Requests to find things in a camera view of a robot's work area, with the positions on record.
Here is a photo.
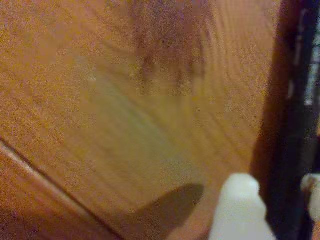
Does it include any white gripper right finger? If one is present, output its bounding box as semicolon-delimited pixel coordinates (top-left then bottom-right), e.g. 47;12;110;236
300;174;320;223

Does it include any black fineliner with red end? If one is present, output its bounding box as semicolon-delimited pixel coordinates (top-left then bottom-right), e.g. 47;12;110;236
262;0;320;240

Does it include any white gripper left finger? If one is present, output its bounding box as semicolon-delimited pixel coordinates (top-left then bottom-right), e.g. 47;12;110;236
208;173;276;240

